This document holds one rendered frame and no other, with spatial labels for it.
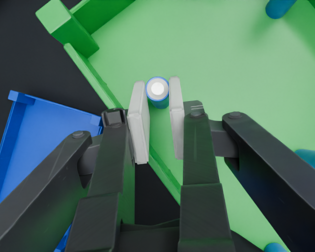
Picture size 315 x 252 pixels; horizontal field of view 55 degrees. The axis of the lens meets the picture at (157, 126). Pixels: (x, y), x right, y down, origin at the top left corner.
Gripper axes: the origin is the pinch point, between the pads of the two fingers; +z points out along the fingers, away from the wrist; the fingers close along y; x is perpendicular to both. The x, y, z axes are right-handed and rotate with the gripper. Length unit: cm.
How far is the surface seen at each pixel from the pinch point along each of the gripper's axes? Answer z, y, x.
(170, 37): 11.0, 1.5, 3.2
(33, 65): 52, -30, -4
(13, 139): 44, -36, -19
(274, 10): 9.8, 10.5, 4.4
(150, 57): 10.3, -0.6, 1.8
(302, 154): 3.9, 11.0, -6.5
